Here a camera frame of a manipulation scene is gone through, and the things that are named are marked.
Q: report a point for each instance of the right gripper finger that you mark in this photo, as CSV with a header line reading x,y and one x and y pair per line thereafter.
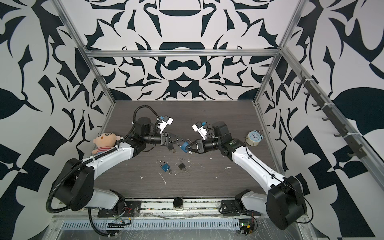
x,y
193,148
196,142

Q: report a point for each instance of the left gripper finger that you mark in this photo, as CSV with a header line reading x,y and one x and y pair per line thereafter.
x,y
176,138
178,143

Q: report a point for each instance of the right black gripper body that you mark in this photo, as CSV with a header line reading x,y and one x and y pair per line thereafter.
x,y
203,146

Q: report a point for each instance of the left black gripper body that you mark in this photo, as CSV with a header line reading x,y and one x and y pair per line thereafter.
x,y
163,142

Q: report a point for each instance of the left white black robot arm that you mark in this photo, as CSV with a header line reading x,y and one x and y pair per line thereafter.
x,y
74,188

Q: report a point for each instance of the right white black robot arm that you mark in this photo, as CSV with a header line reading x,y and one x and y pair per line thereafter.
x,y
284,202

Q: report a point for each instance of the front black padlock with key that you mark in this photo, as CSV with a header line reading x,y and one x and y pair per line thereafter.
x,y
182,165

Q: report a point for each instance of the front blue padlock with key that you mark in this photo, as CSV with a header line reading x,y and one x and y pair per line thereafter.
x,y
165,167

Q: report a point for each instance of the small black padlock back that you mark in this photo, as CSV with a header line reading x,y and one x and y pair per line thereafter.
x,y
171,148

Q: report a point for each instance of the small blue alarm clock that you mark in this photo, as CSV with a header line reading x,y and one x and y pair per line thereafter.
x,y
254,138

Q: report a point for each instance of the black round knob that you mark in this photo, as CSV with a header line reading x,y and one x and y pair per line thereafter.
x,y
178,204

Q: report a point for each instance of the plush doll striped shirt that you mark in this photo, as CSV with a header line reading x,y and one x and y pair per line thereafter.
x,y
105,142

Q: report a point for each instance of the green circuit board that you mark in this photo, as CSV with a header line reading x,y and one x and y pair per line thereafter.
x,y
248,226

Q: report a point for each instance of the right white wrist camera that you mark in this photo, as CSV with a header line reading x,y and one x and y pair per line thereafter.
x,y
201,128

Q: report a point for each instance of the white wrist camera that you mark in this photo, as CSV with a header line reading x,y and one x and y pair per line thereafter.
x,y
201,128
162,123

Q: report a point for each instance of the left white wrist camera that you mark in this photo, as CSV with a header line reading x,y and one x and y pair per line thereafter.
x,y
162,123

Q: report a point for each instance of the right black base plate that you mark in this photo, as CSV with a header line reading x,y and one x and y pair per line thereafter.
x,y
230,208

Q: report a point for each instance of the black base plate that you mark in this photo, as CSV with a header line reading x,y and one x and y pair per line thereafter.
x,y
230,208
124,210

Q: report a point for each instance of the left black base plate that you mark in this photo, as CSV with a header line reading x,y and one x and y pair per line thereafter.
x,y
124,210

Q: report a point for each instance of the wall hook rail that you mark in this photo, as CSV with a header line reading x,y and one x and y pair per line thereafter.
x,y
334,115

